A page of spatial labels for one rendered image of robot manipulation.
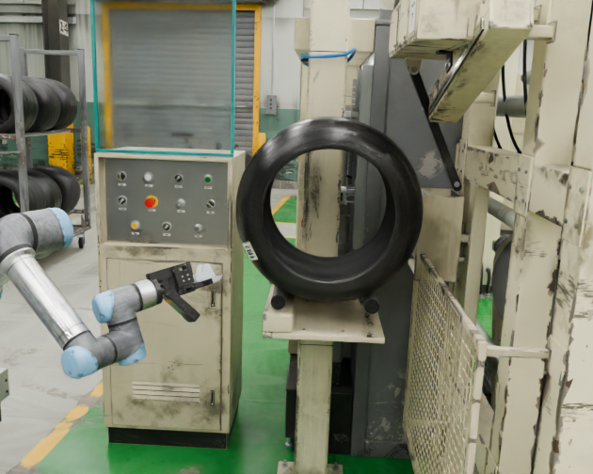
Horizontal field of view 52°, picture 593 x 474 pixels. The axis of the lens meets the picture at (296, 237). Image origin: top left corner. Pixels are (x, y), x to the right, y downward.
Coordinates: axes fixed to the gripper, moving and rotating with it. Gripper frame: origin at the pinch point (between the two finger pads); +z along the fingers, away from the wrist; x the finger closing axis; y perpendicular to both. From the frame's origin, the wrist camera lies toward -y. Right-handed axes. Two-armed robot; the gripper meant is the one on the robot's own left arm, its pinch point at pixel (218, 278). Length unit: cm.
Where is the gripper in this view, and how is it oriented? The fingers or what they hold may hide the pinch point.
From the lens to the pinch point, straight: 174.9
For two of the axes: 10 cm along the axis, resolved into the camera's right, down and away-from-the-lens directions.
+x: -5.6, 1.5, 8.1
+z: 7.8, -2.4, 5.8
